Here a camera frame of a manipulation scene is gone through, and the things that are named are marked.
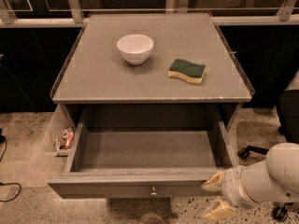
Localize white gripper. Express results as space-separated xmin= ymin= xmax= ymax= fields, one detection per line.
xmin=201 ymin=165 xmax=261 ymax=220

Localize grey top drawer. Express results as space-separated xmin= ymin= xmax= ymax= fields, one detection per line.
xmin=49 ymin=105 xmax=237 ymax=199

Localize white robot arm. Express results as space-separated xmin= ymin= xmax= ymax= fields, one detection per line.
xmin=201 ymin=143 xmax=299 ymax=222

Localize metal drawer knob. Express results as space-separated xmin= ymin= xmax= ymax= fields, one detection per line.
xmin=149 ymin=187 xmax=158 ymax=197

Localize black office chair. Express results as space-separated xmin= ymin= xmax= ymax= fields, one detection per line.
xmin=237 ymin=90 xmax=299 ymax=222

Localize green yellow sponge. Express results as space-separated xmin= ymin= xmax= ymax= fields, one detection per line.
xmin=167 ymin=59 xmax=206 ymax=84

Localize white ceramic bowl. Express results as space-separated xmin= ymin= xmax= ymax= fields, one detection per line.
xmin=117 ymin=35 xmax=154 ymax=65

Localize clear plastic side bin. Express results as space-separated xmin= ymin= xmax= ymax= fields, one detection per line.
xmin=42 ymin=105 xmax=76 ymax=157

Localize metal window frame rail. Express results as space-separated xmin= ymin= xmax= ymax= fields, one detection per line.
xmin=0 ymin=0 xmax=299 ymax=27

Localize black floor cable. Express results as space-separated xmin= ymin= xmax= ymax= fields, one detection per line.
xmin=0 ymin=128 xmax=22 ymax=203

